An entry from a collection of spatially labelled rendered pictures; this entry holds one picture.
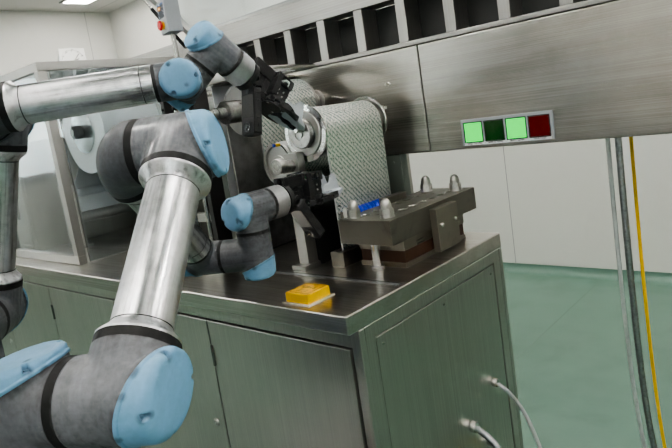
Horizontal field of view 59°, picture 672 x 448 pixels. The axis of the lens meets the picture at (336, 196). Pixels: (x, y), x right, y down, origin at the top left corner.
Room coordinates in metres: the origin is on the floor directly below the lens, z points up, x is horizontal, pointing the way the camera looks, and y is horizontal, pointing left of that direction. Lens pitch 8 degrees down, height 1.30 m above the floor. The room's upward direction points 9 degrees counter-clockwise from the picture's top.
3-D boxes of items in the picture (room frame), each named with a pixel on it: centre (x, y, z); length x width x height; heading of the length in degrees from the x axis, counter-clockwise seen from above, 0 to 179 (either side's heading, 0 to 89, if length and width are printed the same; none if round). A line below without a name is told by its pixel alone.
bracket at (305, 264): (1.54, 0.11, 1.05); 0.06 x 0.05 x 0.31; 137
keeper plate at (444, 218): (1.49, -0.27, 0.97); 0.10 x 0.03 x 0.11; 137
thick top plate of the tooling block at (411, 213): (1.54, -0.19, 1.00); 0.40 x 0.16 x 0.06; 137
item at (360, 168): (1.59, -0.08, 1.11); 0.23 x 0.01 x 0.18; 137
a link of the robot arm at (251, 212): (1.30, 0.19, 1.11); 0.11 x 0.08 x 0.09; 137
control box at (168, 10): (1.94, 0.44, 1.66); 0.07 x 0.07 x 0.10; 33
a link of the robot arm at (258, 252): (1.30, 0.21, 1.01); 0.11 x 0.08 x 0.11; 79
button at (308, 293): (1.26, 0.09, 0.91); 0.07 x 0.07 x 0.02; 47
